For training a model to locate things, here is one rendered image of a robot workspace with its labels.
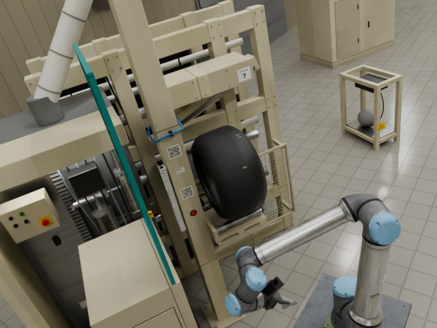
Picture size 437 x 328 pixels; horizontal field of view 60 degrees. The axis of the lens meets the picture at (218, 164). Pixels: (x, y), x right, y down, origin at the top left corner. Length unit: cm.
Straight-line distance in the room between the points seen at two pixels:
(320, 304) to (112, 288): 118
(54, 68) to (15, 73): 305
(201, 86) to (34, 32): 333
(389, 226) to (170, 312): 99
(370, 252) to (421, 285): 166
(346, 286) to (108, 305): 114
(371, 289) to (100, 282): 119
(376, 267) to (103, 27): 501
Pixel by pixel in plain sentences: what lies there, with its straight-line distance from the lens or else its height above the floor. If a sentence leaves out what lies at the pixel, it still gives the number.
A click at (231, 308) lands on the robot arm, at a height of 116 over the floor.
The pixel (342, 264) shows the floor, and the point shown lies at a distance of 337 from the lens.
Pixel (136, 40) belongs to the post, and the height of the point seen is 214.
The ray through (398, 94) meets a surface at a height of 60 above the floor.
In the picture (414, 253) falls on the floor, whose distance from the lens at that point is 351.
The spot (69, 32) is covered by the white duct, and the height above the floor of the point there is 221.
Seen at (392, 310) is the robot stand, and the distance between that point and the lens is 238.
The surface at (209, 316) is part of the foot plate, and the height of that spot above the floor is 1.
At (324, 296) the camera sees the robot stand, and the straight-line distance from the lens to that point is 241.
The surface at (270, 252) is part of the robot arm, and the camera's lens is 170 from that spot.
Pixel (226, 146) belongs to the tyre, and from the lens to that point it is 220.
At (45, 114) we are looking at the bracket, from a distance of 223.
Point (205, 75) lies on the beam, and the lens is 235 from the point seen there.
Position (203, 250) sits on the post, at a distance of 259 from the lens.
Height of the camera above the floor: 250
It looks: 31 degrees down
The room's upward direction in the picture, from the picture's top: 14 degrees counter-clockwise
